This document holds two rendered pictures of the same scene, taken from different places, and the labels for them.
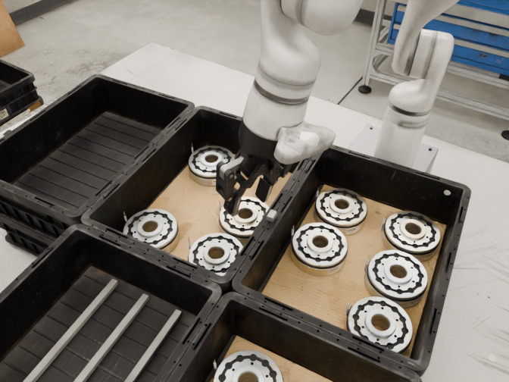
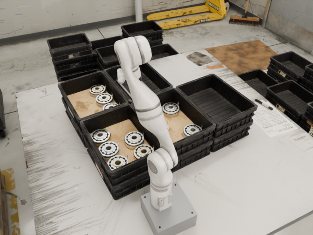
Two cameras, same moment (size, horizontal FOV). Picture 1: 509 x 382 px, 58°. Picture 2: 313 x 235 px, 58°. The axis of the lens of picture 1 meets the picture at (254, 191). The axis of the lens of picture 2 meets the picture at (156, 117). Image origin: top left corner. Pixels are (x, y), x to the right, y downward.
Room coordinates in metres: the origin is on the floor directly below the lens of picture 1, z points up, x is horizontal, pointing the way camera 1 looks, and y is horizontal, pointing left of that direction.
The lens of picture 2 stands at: (1.19, -0.94, 1.93)
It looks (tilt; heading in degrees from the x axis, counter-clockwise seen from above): 41 degrees down; 122
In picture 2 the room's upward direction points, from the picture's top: straight up
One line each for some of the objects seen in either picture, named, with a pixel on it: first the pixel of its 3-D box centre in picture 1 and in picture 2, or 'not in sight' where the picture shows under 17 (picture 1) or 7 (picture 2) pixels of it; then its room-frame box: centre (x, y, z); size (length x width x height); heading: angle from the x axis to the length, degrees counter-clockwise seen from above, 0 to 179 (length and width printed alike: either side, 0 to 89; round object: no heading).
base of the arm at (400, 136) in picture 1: (400, 136); (160, 190); (0.83, -0.33, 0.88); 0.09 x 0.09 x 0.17; 60
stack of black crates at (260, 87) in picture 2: not in sight; (258, 91); (0.83, 1.52, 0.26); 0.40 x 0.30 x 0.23; 147
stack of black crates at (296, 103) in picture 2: not in sight; (289, 111); (1.17, 1.30, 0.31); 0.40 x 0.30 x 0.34; 147
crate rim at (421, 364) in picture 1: (361, 236); (121, 135); (0.51, -0.18, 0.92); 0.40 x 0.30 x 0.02; 153
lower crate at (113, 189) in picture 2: not in sight; (123, 156); (0.51, -0.18, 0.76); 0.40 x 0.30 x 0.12; 153
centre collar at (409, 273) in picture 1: (398, 272); (108, 148); (0.47, -0.25, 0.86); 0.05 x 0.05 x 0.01
